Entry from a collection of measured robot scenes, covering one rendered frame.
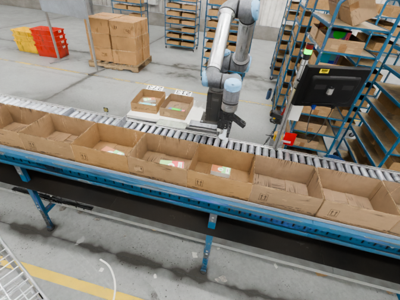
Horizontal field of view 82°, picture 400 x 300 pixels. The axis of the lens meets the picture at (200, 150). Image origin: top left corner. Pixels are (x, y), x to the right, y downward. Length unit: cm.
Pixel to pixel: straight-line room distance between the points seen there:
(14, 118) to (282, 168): 213
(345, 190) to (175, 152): 119
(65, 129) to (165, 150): 82
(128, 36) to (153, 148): 436
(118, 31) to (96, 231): 452
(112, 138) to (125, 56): 429
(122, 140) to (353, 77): 173
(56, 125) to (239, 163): 145
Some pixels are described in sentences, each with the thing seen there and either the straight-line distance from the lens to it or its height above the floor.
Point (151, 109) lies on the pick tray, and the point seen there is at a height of 80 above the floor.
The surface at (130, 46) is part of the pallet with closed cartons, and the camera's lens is 594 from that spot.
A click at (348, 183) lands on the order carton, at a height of 97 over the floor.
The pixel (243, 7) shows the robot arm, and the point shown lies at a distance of 175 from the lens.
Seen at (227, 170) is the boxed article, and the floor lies 92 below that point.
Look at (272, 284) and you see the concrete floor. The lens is 228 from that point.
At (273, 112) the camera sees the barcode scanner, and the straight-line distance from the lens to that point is 211.
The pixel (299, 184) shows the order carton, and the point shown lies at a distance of 175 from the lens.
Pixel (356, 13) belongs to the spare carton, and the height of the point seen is 183.
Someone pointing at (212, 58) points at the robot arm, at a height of 159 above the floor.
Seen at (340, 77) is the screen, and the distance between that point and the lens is 196.
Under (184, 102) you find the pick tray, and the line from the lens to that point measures 279.
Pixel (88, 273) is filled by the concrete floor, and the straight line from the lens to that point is 229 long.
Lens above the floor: 198
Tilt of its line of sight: 37 degrees down
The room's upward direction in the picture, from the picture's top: 6 degrees clockwise
